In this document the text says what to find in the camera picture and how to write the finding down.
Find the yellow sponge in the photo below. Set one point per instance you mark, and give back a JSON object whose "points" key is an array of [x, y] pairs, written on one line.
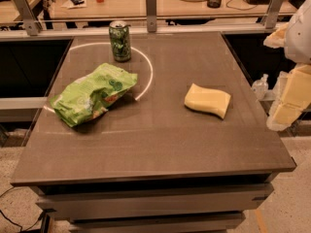
{"points": [[207, 100]]}

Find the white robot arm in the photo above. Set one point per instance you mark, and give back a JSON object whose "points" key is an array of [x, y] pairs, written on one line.
{"points": [[297, 46]]}

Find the clear plastic bottle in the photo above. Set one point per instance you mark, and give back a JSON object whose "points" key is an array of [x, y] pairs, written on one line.
{"points": [[260, 87]]}

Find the black mesh pen holder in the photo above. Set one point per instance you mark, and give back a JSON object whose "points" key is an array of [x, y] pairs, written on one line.
{"points": [[214, 4]]}

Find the green soda can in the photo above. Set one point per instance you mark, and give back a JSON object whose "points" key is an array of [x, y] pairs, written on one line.
{"points": [[120, 42]]}

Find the green chip bag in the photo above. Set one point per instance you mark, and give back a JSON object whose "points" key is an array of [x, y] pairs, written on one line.
{"points": [[90, 96]]}

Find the right metal rail bracket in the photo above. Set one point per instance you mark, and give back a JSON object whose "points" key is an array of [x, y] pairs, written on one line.
{"points": [[270, 18]]}

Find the metal rail bracket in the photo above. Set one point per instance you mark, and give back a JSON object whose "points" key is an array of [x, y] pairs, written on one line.
{"points": [[31, 23], [270, 18], [151, 15]]}

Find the middle metal rail bracket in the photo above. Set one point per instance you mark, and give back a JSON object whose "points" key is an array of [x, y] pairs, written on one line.
{"points": [[151, 15]]}

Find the left metal rail bracket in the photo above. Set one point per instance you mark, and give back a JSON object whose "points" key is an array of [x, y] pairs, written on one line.
{"points": [[31, 23]]}

